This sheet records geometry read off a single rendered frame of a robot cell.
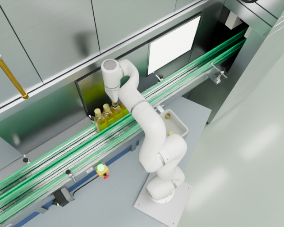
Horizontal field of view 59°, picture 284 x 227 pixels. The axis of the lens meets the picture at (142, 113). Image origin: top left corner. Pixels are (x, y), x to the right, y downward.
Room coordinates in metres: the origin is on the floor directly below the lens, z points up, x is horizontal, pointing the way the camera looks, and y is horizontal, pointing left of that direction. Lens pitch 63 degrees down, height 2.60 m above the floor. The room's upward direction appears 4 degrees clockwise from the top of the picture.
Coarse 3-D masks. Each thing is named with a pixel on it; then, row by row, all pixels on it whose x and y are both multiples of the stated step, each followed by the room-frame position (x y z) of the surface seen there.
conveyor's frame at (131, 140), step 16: (240, 48) 1.45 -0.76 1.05; (224, 64) 1.33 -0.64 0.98; (192, 80) 1.10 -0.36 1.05; (176, 96) 1.00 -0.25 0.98; (128, 144) 0.59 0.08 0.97; (48, 160) 0.42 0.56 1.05; (96, 160) 0.44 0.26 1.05; (80, 176) 0.35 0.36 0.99; (48, 192) 0.23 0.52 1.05; (32, 208) 0.14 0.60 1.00
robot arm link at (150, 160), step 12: (144, 108) 0.49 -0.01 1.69; (144, 120) 0.44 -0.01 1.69; (156, 120) 0.43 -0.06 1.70; (156, 132) 0.39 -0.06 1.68; (144, 144) 0.37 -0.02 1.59; (156, 144) 0.36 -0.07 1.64; (144, 156) 0.32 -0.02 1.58; (156, 156) 0.33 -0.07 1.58; (144, 168) 0.28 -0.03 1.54; (156, 168) 0.29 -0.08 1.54
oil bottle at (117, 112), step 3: (111, 105) 0.73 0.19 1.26; (111, 108) 0.71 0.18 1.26; (117, 108) 0.71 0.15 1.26; (120, 108) 0.72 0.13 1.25; (114, 111) 0.69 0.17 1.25; (117, 111) 0.70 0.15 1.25; (120, 111) 0.71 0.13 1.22; (114, 114) 0.68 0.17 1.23; (117, 114) 0.69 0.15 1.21; (120, 114) 0.71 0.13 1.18; (114, 117) 0.69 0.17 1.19; (117, 117) 0.69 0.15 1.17; (120, 117) 0.71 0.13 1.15; (117, 120) 0.69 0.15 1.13
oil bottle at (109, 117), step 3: (102, 111) 0.69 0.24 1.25; (111, 111) 0.69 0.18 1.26; (105, 114) 0.66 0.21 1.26; (108, 114) 0.66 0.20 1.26; (111, 114) 0.67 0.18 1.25; (105, 117) 0.65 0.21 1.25; (108, 117) 0.65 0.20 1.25; (111, 117) 0.67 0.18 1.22; (108, 120) 0.65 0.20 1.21; (111, 120) 0.66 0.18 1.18; (114, 120) 0.68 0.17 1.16; (108, 123) 0.65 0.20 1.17; (111, 123) 0.66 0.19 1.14; (108, 126) 0.65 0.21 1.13
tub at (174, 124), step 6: (162, 114) 0.82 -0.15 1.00; (174, 114) 0.82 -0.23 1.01; (168, 120) 0.81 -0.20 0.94; (174, 120) 0.80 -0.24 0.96; (180, 120) 0.78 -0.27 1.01; (168, 126) 0.76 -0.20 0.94; (174, 126) 0.77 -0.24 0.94; (180, 126) 0.76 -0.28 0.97; (168, 132) 0.71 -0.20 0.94; (174, 132) 0.72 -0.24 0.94; (180, 132) 0.72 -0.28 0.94; (186, 132) 0.69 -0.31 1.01
